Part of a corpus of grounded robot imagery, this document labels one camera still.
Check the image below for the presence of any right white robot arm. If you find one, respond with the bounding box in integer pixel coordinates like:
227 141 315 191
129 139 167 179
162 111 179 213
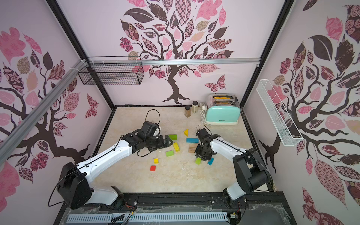
195 130 271 202

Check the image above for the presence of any aluminium rail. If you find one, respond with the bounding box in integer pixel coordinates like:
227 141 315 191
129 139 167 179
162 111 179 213
90 58 261 66
1 59 86 164

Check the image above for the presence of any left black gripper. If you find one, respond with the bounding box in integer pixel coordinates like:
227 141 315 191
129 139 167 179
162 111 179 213
143 135 173 152

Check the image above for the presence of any teal long block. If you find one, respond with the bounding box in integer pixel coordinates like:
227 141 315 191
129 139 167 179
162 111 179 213
186 138 199 143

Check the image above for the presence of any brown spice jar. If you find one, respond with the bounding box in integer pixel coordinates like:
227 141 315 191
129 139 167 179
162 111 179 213
184 106 191 118

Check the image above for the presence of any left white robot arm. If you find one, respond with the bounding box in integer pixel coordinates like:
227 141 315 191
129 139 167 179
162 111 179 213
56 133 173 210

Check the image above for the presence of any white wire shelf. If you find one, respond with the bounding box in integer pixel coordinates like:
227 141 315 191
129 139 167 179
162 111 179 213
256 79 304 147

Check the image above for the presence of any pale spice jar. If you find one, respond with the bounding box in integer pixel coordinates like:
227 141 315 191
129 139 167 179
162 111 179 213
191 101 199 113

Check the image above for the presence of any yellow rectangular block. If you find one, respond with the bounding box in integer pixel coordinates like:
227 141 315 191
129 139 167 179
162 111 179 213
173 142 180 152

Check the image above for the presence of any mint green toaster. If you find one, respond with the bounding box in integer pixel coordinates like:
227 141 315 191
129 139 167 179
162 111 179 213
205 93 241 126

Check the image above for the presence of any black wire basket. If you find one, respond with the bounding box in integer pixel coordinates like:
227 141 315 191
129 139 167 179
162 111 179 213
77 55 145 85

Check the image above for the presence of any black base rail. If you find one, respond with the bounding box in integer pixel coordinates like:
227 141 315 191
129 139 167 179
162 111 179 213
60 192 287 210

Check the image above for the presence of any white toaster cord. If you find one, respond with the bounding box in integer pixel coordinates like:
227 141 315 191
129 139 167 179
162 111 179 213
198 103 208 126

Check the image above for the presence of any green block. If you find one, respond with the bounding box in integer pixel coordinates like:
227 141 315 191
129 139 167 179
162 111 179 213
166 150 174 157
195 157 202 165
168 134 178 141

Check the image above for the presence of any white cable duct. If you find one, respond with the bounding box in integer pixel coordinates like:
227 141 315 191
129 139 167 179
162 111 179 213
65 212 228 225

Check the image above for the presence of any aluminium rail back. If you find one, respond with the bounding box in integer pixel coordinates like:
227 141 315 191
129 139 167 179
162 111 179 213
90 58 261 66

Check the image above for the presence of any teal small block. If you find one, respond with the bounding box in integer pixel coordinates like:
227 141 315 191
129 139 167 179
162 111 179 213
208 157 214 166

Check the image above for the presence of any aluminium rail left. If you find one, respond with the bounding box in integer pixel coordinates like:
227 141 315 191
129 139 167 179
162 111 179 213
1 59 86 164

